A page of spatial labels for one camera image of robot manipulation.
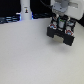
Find kcup in drawer front right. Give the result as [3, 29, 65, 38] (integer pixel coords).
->
[65, 29, 73, 35]

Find kcup in drawer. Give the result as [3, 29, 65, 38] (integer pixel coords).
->
[65, 29, 73, 35]
[49, 22, 57, 29]

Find black kcup holder drawer box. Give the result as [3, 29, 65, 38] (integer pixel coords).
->
[47, 15, 76, 46]

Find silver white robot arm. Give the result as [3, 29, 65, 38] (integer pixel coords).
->
[52, 0, 83, 31]

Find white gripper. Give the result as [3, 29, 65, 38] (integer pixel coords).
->
[52, 9, 72, 32]

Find kcup in drawer front left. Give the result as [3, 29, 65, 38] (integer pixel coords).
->
[49, 22, 57, 29]

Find white kcup with green lid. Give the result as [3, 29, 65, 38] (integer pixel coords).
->
[59, 20, 65, 29]

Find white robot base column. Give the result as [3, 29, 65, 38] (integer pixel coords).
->
[20, 0, 32, 20]

